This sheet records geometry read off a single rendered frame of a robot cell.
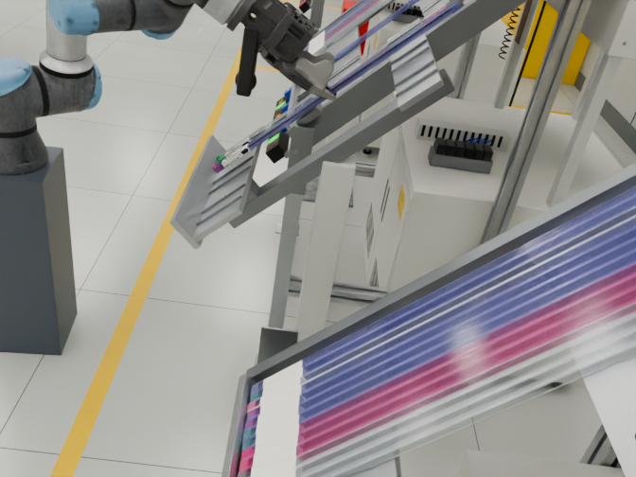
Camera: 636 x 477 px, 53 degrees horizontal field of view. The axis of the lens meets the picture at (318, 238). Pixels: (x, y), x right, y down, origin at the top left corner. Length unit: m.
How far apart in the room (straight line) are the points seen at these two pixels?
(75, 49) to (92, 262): 0.89
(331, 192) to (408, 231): 0.48
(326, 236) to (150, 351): 0.85
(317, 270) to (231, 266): 1.00
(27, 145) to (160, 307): 0.70
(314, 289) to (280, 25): 0.52
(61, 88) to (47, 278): 0.48
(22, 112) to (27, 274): 0.42
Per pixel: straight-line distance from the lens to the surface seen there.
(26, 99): 1.57
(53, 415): 1.77
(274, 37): 1.05
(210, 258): 2.25
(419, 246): 1.63
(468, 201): 1.58
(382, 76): 1.42
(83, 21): 1.06
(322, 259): 1.24
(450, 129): 1.83
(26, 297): 1.80
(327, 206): 1.17
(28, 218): 1.65
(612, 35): 1.52
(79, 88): 1.60
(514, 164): 1.51
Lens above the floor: 1.32
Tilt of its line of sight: 33 degrees down
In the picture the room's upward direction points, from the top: 10 degrees clockwise
